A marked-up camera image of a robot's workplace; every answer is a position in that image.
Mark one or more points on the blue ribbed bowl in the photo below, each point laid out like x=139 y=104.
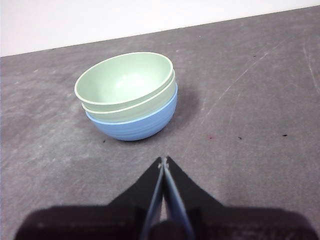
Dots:
x=140 y=128

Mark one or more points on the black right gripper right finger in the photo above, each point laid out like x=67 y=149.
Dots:
x=182 y=190

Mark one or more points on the green ribbed bowl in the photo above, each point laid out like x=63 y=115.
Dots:
x=140 y=112
x=122 y=80

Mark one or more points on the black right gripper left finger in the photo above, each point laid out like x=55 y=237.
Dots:
x=147 y=190

